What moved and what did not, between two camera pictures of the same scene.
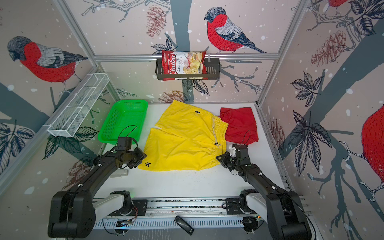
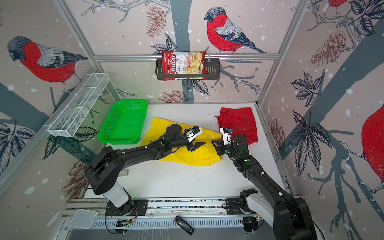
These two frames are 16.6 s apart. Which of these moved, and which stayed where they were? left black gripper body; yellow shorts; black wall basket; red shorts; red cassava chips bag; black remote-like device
Moved: left black gripper body; yellow shorts
Stayed: black wall basket; red cassava chips bag; black remote-like device; red shorts
